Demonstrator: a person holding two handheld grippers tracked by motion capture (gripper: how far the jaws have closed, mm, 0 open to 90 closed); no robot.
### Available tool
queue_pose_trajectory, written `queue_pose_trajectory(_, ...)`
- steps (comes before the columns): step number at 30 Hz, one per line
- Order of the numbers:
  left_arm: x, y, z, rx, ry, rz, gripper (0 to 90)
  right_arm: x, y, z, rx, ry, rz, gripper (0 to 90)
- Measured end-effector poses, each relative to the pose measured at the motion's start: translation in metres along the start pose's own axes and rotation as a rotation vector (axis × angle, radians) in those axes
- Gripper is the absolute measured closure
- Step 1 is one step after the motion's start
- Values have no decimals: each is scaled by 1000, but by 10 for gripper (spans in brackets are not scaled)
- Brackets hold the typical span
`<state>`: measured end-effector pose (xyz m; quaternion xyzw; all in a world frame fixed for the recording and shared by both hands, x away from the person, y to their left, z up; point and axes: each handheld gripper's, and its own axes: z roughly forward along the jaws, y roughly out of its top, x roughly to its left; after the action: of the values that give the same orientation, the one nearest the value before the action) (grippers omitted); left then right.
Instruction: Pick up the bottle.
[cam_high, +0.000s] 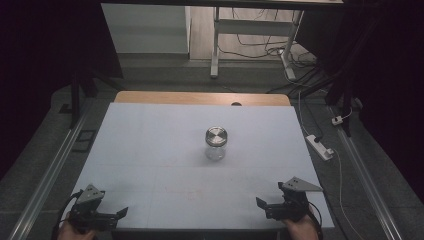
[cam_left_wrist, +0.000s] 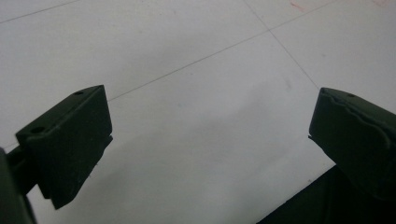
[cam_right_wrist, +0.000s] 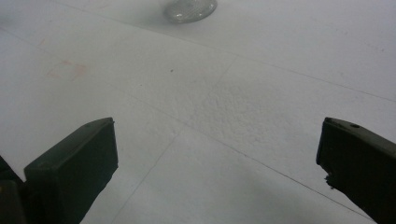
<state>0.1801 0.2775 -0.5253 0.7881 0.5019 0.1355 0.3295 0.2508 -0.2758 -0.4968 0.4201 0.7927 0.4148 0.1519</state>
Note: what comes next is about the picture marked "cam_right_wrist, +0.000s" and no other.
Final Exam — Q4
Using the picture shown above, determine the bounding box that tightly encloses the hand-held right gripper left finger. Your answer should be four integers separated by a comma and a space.
23, 117, 120, 224

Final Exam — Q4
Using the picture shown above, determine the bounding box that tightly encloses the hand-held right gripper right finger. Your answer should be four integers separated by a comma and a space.
316, 117, 396, 224

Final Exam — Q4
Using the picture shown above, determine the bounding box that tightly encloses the clear glass jar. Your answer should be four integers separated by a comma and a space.
163, 0, 219, 24

